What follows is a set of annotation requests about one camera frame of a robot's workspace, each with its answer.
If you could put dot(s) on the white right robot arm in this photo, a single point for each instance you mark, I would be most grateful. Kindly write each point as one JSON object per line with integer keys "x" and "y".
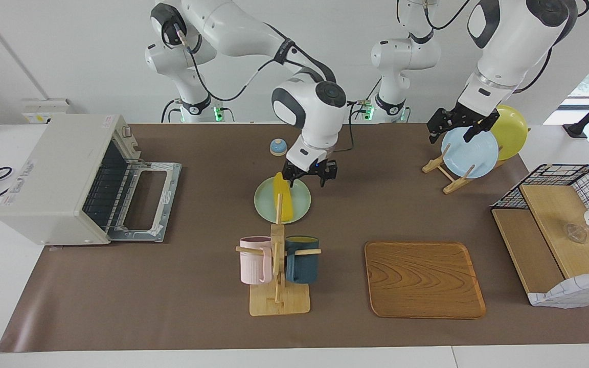
{"x": 315, "y": 112}

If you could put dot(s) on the toaster oven glass door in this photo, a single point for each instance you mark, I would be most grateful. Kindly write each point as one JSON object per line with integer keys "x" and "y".
{"x": 169, "y": 194}

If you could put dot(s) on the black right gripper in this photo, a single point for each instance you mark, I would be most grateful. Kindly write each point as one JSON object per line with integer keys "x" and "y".
{"x": 310, "y": 169}

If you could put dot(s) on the white wall socket box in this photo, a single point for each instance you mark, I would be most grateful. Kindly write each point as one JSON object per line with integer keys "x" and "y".
{"x": 44, "y": 112}

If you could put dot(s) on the brown wooden tray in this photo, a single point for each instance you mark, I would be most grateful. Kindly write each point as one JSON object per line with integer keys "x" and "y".
{"x": 422, "y": 281}

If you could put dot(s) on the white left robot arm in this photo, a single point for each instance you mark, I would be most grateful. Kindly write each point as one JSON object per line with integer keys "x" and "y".
{"x": 509, "y": 46}

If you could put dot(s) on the wooden plate rack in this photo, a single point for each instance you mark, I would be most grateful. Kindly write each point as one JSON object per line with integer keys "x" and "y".
{"x": 455, "y": 185}

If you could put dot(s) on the brown table mat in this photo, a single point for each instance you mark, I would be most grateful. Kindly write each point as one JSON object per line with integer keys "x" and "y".
{"x": 172, "y": 296}

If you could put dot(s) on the wooden mug tree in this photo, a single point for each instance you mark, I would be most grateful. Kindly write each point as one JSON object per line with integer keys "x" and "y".
{"x": 279, "y": 305}

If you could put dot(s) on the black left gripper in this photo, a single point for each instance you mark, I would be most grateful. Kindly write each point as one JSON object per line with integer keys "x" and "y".
{"x": 463, "y": 116}

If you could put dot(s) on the dark teal mug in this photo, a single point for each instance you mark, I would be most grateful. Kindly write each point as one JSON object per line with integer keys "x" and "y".
{"x": 302, "y": 266}

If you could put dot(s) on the yellow corn cob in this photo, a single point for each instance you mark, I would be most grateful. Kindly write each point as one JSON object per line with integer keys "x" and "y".
{"x": 286, "y": 202}

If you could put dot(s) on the yellow plate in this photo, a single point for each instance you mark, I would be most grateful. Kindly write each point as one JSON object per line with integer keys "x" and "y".
{"x": 512, "y": 133}

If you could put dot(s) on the white checked cloth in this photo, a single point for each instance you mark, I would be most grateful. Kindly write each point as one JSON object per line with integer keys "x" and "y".
{"x": 575, "y": 291}

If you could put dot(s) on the pale green plate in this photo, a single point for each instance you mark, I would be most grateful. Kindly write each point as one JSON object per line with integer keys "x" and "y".
{"x": 302, "y": 202}

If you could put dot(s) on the small clear glass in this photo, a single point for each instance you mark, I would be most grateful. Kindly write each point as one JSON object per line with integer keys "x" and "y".
{"x": 575, "y": 233}

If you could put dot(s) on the light blue plate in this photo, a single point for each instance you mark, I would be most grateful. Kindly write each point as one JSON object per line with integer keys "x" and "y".
{"x": 471, "y": 156}

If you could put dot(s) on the pink mug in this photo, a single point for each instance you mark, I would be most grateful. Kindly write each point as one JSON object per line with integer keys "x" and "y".
{"x": 254, "y": 263}

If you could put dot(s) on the beige toaster oven body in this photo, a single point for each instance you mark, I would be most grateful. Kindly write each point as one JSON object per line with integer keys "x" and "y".
{"x": 54, "y": 179}

